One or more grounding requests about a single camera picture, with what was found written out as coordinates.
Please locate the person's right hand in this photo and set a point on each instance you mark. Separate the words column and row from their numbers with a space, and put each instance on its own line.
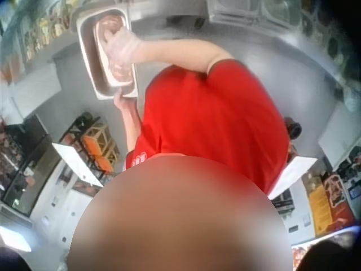
column 124, row 48

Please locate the person's left hand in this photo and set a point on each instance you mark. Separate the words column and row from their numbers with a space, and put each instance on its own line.
column 123, row 104

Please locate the steel gastronorm pan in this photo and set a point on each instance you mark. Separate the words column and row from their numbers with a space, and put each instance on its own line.
column 90, row 56

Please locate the pink raw meat portion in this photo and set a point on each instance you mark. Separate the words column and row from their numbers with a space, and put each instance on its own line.
column 118, row 73

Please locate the shelf of packaged goods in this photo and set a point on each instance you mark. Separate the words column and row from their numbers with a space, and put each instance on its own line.
column 36, row 31

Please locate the rack with orange crates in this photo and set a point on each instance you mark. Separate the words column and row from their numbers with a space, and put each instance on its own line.
column 93, row 144

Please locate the white flat board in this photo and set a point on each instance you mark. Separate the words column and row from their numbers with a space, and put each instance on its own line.
column 77, row 165
column 290, row 175

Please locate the steel kitchen equipment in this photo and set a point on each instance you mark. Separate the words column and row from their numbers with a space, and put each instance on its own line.
column 253, row 12

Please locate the black glass display counter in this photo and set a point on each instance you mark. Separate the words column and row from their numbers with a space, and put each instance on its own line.
column 26, row 166

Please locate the person's legs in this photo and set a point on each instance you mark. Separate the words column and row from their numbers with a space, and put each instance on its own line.
column 293, row 128

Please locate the orange wall poster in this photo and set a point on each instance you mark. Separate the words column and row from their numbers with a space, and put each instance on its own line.
column 330, row 203

